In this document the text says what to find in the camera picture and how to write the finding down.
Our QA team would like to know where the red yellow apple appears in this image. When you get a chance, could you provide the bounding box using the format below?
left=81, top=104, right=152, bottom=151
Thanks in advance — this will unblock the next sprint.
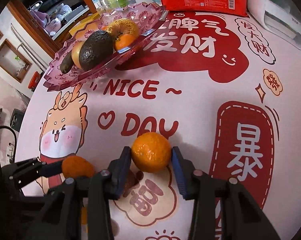
left=71, top=41, right=85, bottom=69

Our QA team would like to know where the orange mandarin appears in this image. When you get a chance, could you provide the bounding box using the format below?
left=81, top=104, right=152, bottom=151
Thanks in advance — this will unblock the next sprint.
left=114, top=34, right=136, bottom=51
left=131, top=132, right=172, bottom=173
left=61, top=155, right=96, bottom=179

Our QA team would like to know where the yellow flat box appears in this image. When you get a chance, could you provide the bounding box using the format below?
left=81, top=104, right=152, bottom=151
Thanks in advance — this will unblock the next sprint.
left=69, top=12, right=100, bottom=36

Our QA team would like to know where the overripe dark banana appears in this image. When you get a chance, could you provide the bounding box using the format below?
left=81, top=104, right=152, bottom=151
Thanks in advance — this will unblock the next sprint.
left=60, top=52, right=74, bottom=74

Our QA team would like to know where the small yellow kumquat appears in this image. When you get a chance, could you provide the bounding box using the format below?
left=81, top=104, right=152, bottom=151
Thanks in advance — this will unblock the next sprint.
left=81, top=206, right=87, bottom=225

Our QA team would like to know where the dark green avocado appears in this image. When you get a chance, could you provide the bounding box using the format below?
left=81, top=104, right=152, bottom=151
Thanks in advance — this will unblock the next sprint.
left=79, top=30, right=113, bottom=71

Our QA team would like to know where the yellow speckled pear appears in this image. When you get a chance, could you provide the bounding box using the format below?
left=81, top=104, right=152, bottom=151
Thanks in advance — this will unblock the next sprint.
left=105, top=18, right=140, bottom=40

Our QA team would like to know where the red container on floor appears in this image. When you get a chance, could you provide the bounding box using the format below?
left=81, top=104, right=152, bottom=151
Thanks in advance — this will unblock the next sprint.
left=28, top=72, right=42, bottom=92

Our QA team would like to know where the orange mandarin top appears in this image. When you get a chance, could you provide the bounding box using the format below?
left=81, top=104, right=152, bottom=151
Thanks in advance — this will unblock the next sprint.
left=114, top=34, right=136, bottom=51

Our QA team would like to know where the white covered appliance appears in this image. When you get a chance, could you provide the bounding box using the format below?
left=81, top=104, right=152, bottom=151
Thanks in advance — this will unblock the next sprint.
left=247, top=0, right=301, bottom=49

